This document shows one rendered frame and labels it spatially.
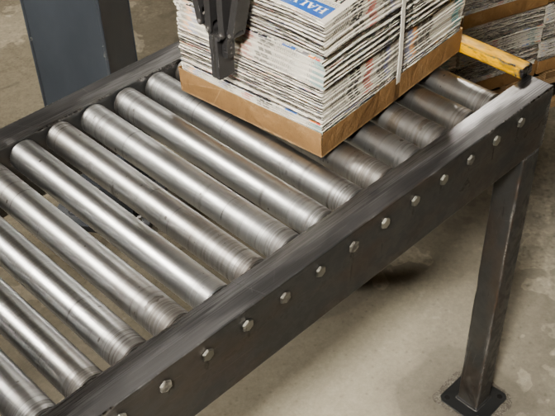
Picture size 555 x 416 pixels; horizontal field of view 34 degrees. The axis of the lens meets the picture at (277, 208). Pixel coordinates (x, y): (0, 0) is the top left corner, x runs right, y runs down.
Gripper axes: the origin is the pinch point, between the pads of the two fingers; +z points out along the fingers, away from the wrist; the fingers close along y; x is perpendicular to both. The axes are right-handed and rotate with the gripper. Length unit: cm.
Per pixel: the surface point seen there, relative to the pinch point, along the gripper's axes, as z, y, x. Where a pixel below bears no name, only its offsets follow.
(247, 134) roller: 13.3, -3.1, -1.4
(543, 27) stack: 61, 24, -139
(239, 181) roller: 14.4, -9.5, 6.3
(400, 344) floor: 92, -6, -43
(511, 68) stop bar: 11.1, -22.7, -41.4
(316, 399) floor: 93, -3, -18
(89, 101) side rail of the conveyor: 13.3, 21.5, 10.0
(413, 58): 6.7, -13.7, -27.0
